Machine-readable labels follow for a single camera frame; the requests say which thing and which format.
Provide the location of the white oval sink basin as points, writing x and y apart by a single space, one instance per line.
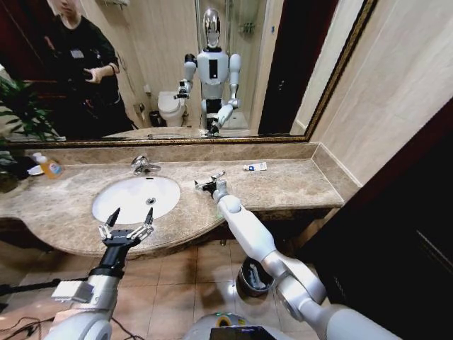
134 198

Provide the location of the white robot front shell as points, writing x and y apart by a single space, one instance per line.
230 327

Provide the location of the white trash pieces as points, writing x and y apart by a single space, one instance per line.
255 274

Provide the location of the orange soap bottle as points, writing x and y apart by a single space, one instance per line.
51 168

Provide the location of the chrome faucet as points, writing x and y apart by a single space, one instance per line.
141 164

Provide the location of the dark round trash bin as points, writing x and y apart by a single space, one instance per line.
244 283

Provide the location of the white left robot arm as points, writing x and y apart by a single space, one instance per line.
92 301

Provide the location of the gold framed wall mirror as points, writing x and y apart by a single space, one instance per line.
159 71

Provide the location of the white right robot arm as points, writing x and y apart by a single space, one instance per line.
269 255

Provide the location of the white toothpaste tube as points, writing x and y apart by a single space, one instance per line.
255 166

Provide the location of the green leafy plant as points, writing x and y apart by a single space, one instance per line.
21 110

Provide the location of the metal sink drain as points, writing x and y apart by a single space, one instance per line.
150 200

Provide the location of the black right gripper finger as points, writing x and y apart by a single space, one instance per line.
202 185
218 174

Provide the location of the black stand leg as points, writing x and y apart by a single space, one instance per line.
24 287

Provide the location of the dark wooden door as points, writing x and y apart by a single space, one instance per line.
400 230

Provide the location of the small white dish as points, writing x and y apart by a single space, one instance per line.
34 171

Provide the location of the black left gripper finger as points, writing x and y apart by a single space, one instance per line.
112 220
146 221

